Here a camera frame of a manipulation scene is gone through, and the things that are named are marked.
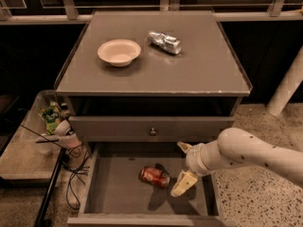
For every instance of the grey wooden drawer cabinet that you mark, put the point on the grey wooden drawer cabinet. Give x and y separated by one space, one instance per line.
204 79

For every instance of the round metal drawer knob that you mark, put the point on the round metal drawer knob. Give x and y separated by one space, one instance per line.
152 132

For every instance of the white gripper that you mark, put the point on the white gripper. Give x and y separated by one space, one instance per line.
192 159

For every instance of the crushed silver can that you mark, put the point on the crushed silver can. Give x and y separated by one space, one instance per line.
166 42

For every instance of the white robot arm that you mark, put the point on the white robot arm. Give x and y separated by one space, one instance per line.
233 148

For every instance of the metal window railing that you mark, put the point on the metal window railing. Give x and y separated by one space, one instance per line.
52 12

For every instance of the crushed red coke can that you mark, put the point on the crushed red coke can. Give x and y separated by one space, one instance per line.
154 176

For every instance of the open grey middle drawer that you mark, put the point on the open grey middle drawer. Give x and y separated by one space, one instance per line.
114 195

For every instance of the green snack bag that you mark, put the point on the green snack bag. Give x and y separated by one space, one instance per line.
51 116

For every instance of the white paper bowl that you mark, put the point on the white paper bowl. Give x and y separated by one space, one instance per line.
119 53

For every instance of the closed grey top drawer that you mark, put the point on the closed grey top drawer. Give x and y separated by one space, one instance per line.
136 128

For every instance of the clear plastic bin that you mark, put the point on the clear plastic bin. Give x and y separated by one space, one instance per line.
31 155

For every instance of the white cup in bin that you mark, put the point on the white cup in bin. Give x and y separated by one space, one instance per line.
63 128

